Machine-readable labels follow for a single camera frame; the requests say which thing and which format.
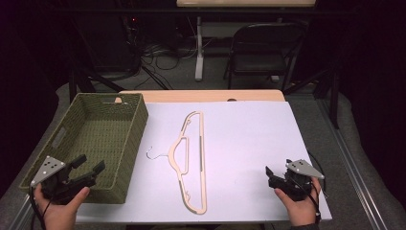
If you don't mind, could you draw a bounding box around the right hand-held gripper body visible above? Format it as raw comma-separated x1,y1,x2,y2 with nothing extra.
267,158,326,202

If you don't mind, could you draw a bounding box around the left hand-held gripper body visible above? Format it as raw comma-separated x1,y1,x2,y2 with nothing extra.
30,155,97,205

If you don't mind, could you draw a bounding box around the person's right hand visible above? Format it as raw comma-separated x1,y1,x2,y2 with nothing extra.
274,175,322,228

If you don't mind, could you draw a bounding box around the person's left hand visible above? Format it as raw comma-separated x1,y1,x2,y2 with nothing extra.
34,183,91,230

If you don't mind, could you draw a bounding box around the green woven basket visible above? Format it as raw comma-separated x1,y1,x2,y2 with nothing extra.
18,92,149,205

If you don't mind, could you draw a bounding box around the white table cover sheet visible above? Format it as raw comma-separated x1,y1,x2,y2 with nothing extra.
76,101,333,224

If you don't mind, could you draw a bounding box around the beige clothes hanger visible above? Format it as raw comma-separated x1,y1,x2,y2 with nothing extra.
146,110,209,216

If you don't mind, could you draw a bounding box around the black metal stand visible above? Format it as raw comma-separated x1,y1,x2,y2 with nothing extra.
282,65,341,130
67,18,126,104

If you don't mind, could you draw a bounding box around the black folding chair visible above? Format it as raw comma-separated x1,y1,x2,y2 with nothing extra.
222,21,310,92

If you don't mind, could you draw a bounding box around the light wooden table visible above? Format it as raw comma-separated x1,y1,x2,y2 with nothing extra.
114,89,286,104

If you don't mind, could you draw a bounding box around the white desk with leg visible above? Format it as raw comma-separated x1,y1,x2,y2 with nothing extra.
175,0,318,82

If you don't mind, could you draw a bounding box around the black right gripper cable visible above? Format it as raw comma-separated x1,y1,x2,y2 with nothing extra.
295,149,329,224

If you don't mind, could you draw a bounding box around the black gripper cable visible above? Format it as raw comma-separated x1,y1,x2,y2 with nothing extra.
295,149,329,224
28,185,53,230

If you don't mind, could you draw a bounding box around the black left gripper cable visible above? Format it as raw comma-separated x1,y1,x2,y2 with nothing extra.
28,185,53,230

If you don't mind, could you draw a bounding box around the aluminium floor rail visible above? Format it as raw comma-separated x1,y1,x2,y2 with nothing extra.
8,194,34,230
318,98,390,230

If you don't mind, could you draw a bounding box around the bundle of floor cables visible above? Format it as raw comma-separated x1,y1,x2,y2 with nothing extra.
125,15,199,91

